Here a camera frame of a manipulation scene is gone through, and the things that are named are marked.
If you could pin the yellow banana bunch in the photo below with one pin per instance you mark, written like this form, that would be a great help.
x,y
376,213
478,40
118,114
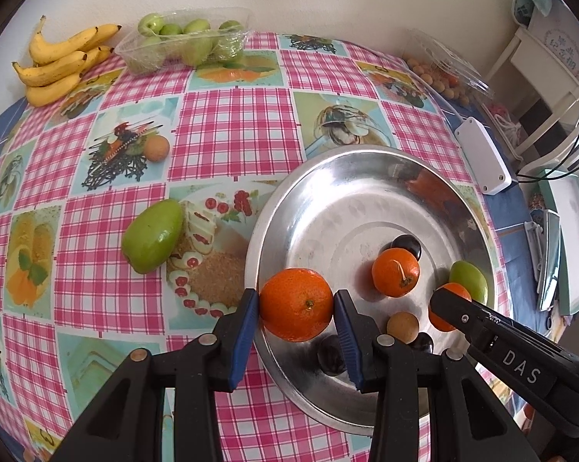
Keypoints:
x,y
53,74

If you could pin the clear plastic clamshell container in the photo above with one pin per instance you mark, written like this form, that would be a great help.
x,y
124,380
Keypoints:
x,y
438,45

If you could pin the large green mango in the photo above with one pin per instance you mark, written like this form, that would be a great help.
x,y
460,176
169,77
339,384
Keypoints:
x,y
152,238

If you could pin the round brown fruit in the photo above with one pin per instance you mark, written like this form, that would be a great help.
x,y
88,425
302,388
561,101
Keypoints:
x,y
402,327
155,147

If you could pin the pile of small green fruits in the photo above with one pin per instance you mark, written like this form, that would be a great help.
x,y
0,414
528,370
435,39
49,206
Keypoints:
x,y
198,48

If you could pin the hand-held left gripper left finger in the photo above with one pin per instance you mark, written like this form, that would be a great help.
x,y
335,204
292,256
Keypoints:
x,y
243,337

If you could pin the pink checked plastic tablecloth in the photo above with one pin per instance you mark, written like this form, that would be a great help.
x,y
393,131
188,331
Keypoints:
x,y
231,120

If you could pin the pale green tray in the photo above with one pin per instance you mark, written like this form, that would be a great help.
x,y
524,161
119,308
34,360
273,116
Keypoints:
x,y
573,211

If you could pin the small green mango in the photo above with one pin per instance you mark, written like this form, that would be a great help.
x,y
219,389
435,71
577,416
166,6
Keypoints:
x,y
470,279

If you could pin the orange mandarin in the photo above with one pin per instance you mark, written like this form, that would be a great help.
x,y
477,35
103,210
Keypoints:
x,y
441,322
395,272
296,305

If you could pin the white power box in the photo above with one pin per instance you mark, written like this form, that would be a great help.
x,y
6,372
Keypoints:
x,y
482,154

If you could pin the dark plum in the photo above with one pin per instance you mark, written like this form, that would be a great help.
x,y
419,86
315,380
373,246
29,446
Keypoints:
x,y
409,242
423,342
330,356

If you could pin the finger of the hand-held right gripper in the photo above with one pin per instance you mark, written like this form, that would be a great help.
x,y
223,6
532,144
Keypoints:
x,y
458,313

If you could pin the teal cloth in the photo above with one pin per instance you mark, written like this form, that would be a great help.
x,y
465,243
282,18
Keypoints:
x,y
530,2

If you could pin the white mesh bag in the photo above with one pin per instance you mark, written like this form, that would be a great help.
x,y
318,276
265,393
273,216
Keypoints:
x,y
503,122

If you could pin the round metal plate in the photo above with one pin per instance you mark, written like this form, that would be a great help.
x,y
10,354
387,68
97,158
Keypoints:
x,y
337,231

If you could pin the clear plastic fruit tray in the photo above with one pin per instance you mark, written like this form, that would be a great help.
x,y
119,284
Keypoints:
x,y
130,57

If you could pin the grey tray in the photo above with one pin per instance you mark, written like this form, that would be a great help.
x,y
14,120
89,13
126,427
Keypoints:
x,y
544,250

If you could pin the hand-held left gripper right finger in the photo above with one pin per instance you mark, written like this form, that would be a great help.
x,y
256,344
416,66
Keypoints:
x,y
347,341

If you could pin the white wooden chair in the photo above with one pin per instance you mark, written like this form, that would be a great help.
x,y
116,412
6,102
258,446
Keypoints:
x,y
520,43

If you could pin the pile of tan longans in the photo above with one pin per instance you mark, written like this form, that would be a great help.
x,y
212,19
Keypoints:
x,y
438,82

